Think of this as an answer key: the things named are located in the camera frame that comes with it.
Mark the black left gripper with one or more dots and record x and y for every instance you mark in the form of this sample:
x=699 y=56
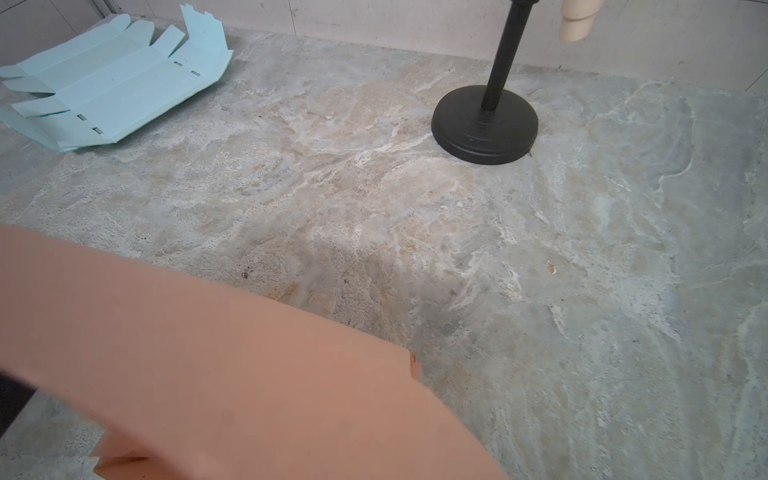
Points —
x=13 y=398

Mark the pink paper box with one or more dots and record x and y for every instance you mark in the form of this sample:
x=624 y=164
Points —
x=199 y=380

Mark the light blue flat cardboard box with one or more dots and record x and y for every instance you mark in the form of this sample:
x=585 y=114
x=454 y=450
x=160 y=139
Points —
x=106 y=83

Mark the beige microphone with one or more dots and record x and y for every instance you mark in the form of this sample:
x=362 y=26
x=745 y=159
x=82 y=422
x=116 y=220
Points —
x=578 y=17

